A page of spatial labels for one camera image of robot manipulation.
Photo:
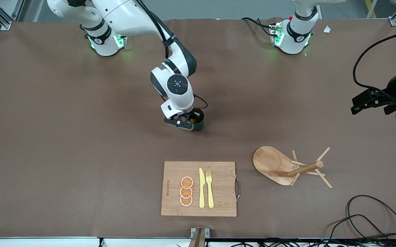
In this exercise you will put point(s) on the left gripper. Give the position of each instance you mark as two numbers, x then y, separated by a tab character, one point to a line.
393	84

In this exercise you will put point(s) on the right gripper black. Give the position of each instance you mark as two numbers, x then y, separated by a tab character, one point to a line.
199	125

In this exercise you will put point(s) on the dark teal ribbed cup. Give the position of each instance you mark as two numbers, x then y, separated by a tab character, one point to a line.
199	121

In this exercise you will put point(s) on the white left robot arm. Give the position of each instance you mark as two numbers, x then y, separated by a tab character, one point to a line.
295	34

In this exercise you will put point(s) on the wooden cup rack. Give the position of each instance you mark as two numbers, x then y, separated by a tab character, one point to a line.
270	163

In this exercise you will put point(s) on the orange slice toy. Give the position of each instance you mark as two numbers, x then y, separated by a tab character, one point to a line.
186	201
187	182
186	192

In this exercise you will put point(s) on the yellow plastic knife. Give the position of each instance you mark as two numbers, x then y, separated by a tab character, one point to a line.
201	188

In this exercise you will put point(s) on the yellow plastic fork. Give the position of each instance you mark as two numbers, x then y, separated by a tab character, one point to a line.
210	192

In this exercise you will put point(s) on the wooden cutting board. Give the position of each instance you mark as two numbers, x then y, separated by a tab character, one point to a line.
218	202

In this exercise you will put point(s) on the white paper scrap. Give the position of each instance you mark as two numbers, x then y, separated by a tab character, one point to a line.
327	29

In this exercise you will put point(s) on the brown table mat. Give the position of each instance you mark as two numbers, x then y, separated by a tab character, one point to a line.
81	164

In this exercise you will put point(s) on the metal table edge bracket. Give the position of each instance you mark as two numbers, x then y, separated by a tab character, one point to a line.
199	235

